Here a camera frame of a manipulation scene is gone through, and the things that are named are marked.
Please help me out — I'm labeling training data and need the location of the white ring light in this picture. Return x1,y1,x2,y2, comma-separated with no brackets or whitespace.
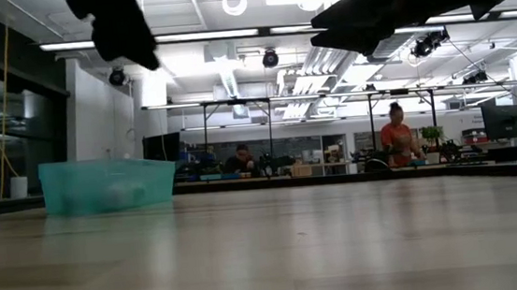
221,0,250,19

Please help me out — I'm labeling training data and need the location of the black ceiling camera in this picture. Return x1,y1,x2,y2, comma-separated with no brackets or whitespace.
108,67,126,88
409,28,452,60
261,48,280,69

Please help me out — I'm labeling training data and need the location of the black aluminium table frame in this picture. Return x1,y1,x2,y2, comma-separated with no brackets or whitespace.
0,152,517,225

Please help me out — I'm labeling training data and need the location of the black computer monitor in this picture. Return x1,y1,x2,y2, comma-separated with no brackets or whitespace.
480,102,517,142
140,131,184,165

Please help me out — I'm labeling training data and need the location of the red storage box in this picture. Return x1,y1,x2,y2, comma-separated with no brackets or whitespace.
462,127,484,147

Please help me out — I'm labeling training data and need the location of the black workstation frame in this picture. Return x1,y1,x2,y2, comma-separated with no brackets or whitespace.
199,95,277,179
366,84,441,155

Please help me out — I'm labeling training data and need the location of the short yellow cable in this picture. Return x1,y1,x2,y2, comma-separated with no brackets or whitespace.
0,25,23,199

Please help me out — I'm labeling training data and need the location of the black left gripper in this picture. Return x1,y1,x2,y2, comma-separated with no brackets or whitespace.
65,0,162,79

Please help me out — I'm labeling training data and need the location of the cardboard box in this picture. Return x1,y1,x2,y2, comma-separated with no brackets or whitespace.
290,161,326,179

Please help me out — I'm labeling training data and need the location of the white cylindrical container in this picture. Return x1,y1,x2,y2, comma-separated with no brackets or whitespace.
8,176,31,200

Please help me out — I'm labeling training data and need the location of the teal translucent plastic bin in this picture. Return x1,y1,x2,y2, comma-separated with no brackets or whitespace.
36,152,180,219

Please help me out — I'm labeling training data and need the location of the green leafy plant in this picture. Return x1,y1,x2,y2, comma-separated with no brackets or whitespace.
419,123,446,149

